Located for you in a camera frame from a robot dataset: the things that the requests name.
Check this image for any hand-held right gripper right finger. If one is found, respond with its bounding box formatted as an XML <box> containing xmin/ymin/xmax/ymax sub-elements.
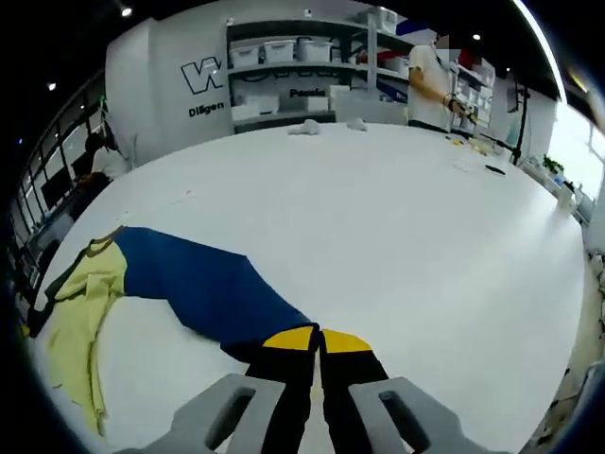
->
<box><xmin>320</xmin><ymin>328</ymin><xmax>511</xmax><ymax>454</ymax></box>

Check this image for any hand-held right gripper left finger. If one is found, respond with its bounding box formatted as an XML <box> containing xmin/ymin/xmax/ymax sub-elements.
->
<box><xmin>112</xmin><ymin>324</ymin><xmax>319</xmax><ymax>454</ymax></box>

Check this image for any yellow blue grey t-shirt garment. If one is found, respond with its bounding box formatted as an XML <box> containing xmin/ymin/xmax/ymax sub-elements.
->
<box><xmin>26</xmin><ymin>225</ymin><xmax>322</xmax><ymax>439</ymax></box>

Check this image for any black tripod stand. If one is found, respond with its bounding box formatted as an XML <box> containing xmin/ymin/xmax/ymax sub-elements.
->
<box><xmin>509</xmin><ymin>82</ymin><xmax>533</xmax><ymax>166</ymax></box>

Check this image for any grey metal shelving unit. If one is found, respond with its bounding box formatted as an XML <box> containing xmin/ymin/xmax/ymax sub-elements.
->
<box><xmin>225</xmin><ymin>7</ymin><xmax>497</xmax><ymax>136</ymax></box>

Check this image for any group of white storage bins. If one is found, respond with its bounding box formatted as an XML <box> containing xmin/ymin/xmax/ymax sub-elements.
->
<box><xmin>230</xmin><ymin>37</ymin><xmax>493</xmax><ymax>119</ymax></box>

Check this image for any ceiling light strip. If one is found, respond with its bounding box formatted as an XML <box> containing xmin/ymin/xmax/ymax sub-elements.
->
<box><xmin>512</xmin><ymin>0</ymin><xmax>568</xmax><ymax>103</ymax></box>

